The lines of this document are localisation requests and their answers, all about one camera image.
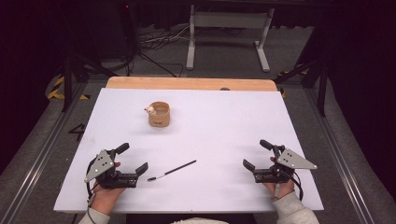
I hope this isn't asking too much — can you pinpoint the person's torso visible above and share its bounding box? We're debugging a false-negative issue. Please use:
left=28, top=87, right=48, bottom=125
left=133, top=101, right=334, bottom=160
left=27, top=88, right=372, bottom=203
left=169, top=217, right=231, bottom=224

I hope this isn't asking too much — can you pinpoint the aluminium floor rail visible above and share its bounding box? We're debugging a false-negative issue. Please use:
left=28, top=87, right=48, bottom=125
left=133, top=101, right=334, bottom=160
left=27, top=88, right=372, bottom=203
left=303, top=87, right=376, bottom=224
left=0, top=81, right=89, bottom=224

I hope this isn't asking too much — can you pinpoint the grey metal stand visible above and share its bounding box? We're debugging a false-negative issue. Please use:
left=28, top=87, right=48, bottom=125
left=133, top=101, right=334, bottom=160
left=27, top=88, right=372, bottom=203
left=185, top=4, right=276, bottom=74

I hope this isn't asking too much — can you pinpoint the white table mat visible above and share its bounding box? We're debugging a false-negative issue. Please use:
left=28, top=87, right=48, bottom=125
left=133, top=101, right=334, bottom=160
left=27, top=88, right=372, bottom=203
left=52, top=87, right=325, bottom=215

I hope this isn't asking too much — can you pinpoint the person's right hand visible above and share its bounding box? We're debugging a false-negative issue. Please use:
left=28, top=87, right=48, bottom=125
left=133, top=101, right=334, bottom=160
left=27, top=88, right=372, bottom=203
left=262, top=156, right=296, bottom=201

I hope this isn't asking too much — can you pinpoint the yellow black floor tape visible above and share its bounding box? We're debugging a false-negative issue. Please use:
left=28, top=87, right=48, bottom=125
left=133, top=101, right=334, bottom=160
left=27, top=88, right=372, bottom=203
left=276, top=68, right=310, bottom=98
left=46, top=76, right=92, bottom=102

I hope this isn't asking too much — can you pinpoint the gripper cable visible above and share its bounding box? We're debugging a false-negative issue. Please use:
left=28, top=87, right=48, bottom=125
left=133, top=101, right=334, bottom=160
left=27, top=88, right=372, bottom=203
left=85, top=157, right=98, bottom=224
left=289, top=170, right=304, bottom=202

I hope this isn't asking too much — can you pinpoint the bundle of floor cables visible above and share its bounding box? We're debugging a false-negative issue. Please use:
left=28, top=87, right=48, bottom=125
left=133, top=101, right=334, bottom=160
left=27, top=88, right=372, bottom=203
left=124, top=23, right=191, bottom=78

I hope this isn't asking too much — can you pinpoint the black box with red light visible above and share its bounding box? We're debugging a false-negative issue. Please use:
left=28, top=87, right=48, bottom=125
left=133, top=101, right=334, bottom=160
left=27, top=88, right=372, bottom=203
left=119, top=1, right=140, bottom=62

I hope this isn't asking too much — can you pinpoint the wooden table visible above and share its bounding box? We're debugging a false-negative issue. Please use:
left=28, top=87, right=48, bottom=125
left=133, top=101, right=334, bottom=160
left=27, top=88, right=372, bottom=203
left=105, top=76, right=278, bottom=92

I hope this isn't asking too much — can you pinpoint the person's left hand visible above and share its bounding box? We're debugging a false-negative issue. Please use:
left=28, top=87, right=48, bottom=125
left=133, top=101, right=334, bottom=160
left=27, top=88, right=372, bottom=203
left=90, top=161, right=126, bottom=217

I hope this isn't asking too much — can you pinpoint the black pen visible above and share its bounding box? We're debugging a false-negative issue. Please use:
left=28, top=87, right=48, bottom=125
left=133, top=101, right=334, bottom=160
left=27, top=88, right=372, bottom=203
left=147, top=160, right=198, bottom=182

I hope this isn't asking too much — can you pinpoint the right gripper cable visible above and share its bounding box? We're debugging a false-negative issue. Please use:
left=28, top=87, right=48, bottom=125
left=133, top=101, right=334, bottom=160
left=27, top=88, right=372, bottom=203
left=289, top=170, right=304, bottom=202

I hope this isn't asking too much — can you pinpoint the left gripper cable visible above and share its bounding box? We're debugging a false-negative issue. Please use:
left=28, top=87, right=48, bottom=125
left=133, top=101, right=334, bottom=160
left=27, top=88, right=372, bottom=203
left=85, top=157, right=98, bottom=224

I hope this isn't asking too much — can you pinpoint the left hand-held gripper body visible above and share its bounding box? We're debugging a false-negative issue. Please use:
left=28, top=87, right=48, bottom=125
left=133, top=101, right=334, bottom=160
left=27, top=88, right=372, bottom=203
left=83, top=148, right=139, bottom=190

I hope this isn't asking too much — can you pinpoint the black tripod stand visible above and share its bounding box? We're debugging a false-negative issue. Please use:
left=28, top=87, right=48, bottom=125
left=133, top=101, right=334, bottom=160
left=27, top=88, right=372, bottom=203
left=273, top=58, right=329, bottom=118
left=61, top=54, right=120, bottom=114

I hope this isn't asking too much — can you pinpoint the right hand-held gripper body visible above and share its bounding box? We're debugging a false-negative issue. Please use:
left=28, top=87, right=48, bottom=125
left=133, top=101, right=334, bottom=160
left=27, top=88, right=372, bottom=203
left=253, top=144, right=318, bottom=184

